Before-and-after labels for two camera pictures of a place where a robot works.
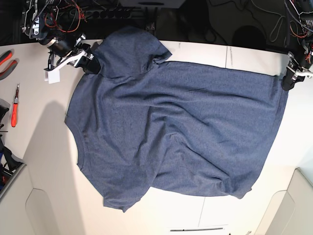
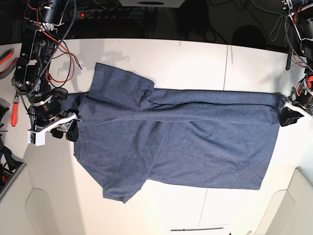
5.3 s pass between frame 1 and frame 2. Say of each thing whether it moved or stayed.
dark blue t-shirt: moved
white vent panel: stayed
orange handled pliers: stayed
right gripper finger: moved
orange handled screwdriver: stayed
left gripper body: moved
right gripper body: moved
